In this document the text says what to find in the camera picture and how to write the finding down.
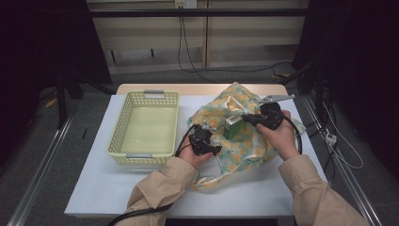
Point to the white wall socket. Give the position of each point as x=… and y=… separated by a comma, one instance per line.
x=185, y=3

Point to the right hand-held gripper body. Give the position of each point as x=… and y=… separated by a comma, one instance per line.
x=271, y=116

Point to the black metal stand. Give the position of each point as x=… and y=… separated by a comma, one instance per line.
x=62, y=100

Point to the white power strip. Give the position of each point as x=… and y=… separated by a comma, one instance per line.
x=331, y=138

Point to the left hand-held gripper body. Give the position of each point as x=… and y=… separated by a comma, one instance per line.
x=200, y=138

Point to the person's left hand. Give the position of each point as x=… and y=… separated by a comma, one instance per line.
x=193, y=157

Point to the white table mat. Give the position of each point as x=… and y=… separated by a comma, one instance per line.
x=103, y=188

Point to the black horizontal metal bar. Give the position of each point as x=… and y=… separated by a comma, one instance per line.
x=200, y=12

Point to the pale yellow plastic basket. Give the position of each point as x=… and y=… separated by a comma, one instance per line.
x=147, y=132

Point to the person's right hand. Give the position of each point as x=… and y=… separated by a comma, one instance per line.
x=280, y=139

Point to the aluminium floor rail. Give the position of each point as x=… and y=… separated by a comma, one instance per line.
x=351, y=182
x=40, y=169

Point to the orange print cloth bag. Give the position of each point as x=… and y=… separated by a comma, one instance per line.
x=251, y=150

